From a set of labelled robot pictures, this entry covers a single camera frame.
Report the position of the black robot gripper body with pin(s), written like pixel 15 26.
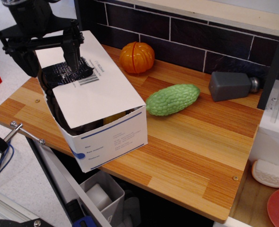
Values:
pixel 37 27

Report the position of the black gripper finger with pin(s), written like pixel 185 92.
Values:
pixel 27 61
pixel 71 55

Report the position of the white cardboard box with flap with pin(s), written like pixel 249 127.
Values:
pixel 105 93

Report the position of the orange toy pumpkin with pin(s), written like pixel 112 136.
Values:
pixel 137 57

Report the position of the yellow toy corn front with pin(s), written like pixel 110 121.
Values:
pixel 113 118

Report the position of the metal table clamp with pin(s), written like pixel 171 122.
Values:
pixel 17 127

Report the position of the green toy bitter gourd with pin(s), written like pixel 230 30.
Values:
pixel 172 99

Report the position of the white cup in bin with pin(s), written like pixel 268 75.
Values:
pixel 99 197

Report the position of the grey shaker bottle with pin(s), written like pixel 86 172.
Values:
pixel 232 85

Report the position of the grey plastic bin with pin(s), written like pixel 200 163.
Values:
pixel 114 212

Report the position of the wooden shelf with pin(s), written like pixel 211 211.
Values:
pixel 221 13

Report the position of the white toy bread slice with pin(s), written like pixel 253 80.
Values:
pixel 266 173

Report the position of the blue black tool handle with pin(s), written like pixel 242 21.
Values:
pixel 77 215

